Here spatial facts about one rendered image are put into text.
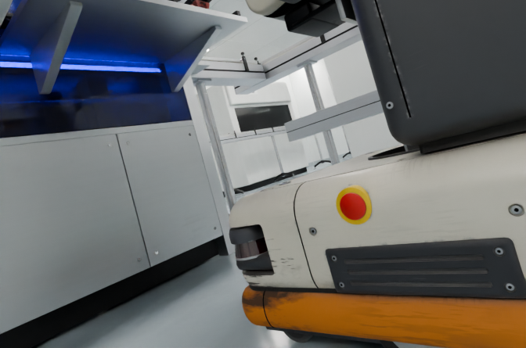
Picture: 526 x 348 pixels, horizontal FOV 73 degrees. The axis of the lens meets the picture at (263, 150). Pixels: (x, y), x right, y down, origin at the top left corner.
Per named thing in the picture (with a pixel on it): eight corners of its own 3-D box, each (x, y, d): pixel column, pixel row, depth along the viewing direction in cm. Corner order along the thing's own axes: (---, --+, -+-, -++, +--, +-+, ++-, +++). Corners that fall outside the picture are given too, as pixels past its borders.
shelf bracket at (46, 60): (38, 94, 111) (29, 55, 112) (49, 94, 114) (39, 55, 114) (82, 48, 89) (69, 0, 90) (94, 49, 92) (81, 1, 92)
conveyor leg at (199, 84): (225, 227, 182) (187, 84, 185) (238, 222, 188) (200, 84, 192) (238, 226, 176) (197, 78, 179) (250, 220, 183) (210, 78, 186)
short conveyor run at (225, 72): (177, 75, 166) (168, 43, 166) (159, 87, 176) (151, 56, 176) (268, 77, 218) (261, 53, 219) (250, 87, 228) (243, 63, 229)
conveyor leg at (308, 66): (333, 192, 204) (297, 66, 207) (340, 189, 211) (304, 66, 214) (347, 190, 198) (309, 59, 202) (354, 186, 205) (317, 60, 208)
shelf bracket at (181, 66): (171, 91, 149) (163, 62, 150) (177, 91, 152) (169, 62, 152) (224, 59, 127) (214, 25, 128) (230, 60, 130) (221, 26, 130)
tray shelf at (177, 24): (-10, 63, 111) (-12, 57, 111) (174, 70, 164) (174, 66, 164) (39, -21, 80) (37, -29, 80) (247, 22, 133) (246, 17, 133)
